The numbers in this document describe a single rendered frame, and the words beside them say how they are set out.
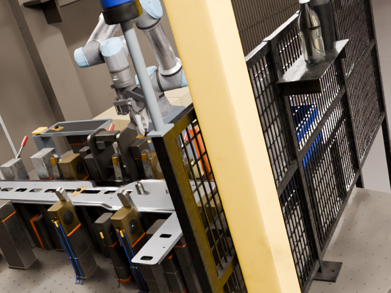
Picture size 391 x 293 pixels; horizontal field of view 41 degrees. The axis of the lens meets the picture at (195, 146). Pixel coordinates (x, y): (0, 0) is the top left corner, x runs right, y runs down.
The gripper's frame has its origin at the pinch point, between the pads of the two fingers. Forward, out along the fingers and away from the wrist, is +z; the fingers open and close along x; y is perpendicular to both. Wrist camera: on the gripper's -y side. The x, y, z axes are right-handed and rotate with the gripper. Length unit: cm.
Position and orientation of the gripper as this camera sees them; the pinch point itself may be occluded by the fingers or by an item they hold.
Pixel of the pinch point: (145, 131)
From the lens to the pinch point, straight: 194.9
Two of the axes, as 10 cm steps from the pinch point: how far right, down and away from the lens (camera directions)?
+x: -4.6, 4.6, -7.6
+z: 2.7, 8.9, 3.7
